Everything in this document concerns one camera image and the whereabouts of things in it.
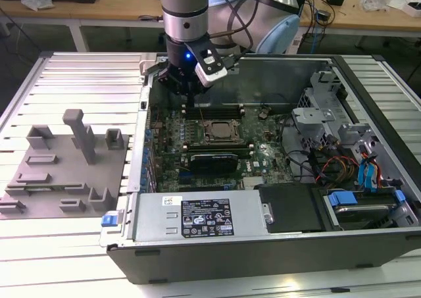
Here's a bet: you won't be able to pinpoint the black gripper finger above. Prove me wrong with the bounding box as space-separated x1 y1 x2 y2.
191 78 207 111
156 66 193 111

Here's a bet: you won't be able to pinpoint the silver CPU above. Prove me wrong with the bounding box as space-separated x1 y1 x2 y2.
210 122 233 139

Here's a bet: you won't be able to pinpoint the CPU socket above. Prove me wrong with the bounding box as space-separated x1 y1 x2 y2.
203 118 243 146

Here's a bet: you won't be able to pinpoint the black RAM slot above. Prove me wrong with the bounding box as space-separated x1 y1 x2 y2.
187 145 250 150
186 149 255 154
183 110 245 115
186 107 243 112
186 113 243 119
182 104 245 109
183 142 255 147
187 139 249 144

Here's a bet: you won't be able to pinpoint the black graphics card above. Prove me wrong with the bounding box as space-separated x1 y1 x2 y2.
189 152 239 174

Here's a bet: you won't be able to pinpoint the wooden desk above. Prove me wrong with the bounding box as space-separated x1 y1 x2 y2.
0 0 421 53

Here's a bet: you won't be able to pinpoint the green motherboard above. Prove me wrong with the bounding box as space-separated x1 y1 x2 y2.
146 103 295 193

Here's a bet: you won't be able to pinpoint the silver chipset heatsink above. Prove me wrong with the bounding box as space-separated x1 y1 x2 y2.
242 176 264 191

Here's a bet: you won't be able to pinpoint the metal disk bay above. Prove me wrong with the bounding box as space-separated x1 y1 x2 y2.
291 70 350 154

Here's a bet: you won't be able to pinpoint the grey power supply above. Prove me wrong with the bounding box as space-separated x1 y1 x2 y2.
133 192 264 243

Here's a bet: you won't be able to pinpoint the grey parts rack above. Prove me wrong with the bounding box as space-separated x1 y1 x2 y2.
0 109 131 220

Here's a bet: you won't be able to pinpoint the black plastic drive cover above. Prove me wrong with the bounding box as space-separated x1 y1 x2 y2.
255 183 326 235

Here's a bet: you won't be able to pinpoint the blue case latch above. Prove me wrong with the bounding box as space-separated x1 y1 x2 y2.
101 213 118 228

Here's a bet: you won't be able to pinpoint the white crumpled bag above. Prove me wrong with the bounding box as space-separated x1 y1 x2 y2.
20 0 55 11

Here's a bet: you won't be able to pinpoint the green RAM stick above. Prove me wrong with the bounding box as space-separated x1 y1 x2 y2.
22 186 66 193

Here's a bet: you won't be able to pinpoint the black PC case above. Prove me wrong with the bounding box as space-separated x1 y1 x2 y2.
98 53 421 286

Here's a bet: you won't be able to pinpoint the clear plastic bags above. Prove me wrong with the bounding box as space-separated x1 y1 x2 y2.
358 0 395 13

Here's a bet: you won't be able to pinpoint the hard disk blue carrier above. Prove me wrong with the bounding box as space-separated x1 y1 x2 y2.
324 188 409 232

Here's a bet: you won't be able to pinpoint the white carton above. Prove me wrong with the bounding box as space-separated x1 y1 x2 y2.
387 0 421 18

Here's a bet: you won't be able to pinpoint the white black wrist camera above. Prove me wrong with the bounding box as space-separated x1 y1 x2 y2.
183 40 229 89

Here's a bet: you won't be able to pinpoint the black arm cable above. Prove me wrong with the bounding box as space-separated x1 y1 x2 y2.
209 0 264 68

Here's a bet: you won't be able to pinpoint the coloured power wire bundle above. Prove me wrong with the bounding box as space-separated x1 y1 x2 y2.
314 155 360 184

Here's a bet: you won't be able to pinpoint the blue flat data wire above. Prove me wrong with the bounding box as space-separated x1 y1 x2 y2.
357 157 380 193

